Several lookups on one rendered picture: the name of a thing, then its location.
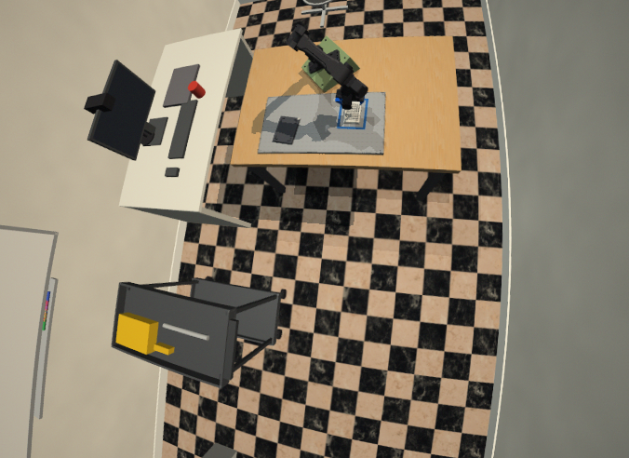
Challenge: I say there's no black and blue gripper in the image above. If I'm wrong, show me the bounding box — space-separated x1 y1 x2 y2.
335 87 365 106

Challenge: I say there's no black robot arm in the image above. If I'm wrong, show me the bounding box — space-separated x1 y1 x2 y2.
286 24 368 110

